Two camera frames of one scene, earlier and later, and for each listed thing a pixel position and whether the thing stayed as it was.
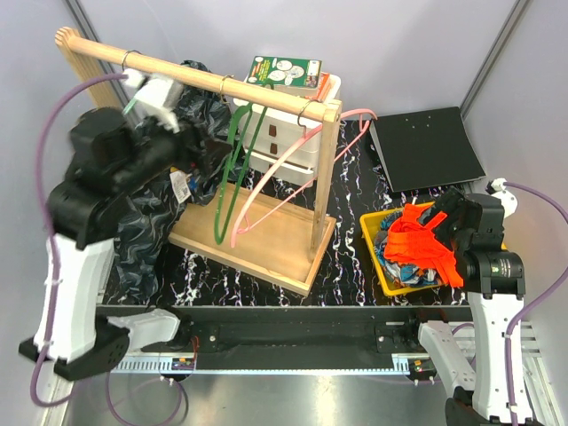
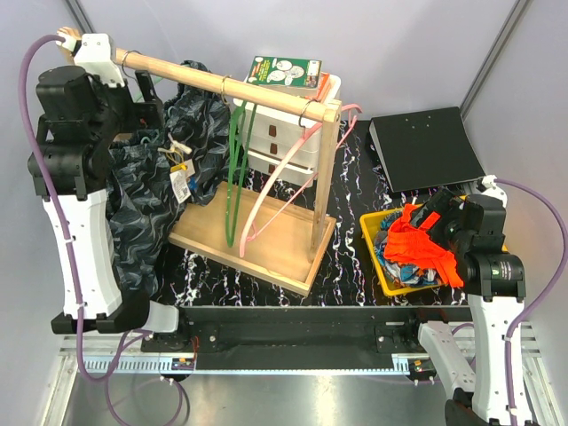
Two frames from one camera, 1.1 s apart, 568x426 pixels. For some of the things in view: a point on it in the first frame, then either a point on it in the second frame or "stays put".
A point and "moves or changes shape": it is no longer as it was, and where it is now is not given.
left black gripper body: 193,157 to 125,114
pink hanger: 363,126 to 307,130
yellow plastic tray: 370,225 stays put
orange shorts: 408,242 stays put
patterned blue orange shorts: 408,274 stays put
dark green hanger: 240,145 moves or changes shape
